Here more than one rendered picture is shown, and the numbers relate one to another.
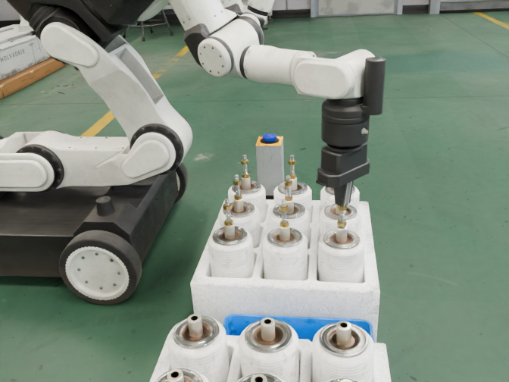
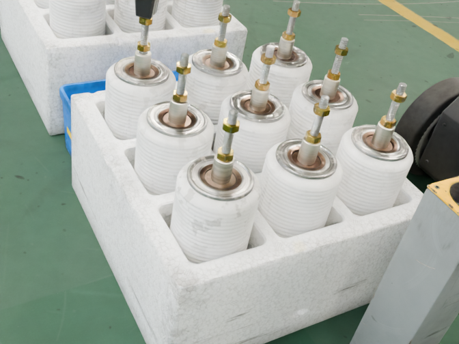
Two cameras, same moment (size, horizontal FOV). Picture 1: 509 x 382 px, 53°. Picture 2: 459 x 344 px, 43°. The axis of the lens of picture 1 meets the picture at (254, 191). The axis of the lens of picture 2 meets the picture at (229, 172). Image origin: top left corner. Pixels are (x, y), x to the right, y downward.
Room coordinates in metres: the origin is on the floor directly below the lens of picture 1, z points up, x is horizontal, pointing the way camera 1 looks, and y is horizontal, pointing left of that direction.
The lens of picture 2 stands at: (1.49, -0.56, 0.66)
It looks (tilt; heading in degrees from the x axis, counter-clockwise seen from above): 38 degrees down; 135
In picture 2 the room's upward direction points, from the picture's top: 12 degrees clockwise
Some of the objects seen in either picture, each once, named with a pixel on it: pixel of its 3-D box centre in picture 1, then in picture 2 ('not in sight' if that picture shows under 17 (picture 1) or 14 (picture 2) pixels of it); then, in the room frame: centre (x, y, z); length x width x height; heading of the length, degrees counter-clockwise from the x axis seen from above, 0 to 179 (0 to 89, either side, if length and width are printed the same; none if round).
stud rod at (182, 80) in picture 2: not in sight; (181, 82); (1.02, -0.19, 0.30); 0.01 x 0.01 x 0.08
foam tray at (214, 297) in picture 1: (290, 268); (237, 196); (1.03, -0.08, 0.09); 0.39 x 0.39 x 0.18; 81
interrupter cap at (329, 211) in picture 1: (340, 211); (177, 119); (1.02, -0.19, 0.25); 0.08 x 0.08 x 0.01
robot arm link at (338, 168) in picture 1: (345, 147); not in sight; (0.90, -0.18, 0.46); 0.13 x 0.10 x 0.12; 129
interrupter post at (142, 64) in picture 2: (341, 233); (142, 63); (0.90, -0.17, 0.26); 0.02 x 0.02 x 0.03
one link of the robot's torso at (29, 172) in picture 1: (32, 160); not in sight; (1.37, 0.63, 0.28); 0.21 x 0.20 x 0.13; 82
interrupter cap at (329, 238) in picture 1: (341, 239); (141, 72); (0.90, -0.17, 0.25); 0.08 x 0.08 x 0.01
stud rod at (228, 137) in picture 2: not in sight; (227, 140); (1.13, -0.21, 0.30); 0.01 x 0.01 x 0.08
